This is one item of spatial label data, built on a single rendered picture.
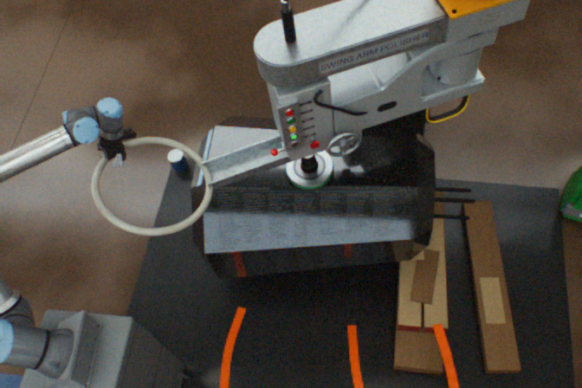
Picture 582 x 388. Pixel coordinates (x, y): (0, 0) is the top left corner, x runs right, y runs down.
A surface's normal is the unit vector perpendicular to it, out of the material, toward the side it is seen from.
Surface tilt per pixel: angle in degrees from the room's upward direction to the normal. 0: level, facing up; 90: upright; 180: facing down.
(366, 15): 0
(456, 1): 0
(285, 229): 45
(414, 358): 0
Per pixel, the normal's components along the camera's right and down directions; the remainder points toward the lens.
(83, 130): 0.53, 0.24
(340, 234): -0.12, 0.24
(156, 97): -0.11, -0.51
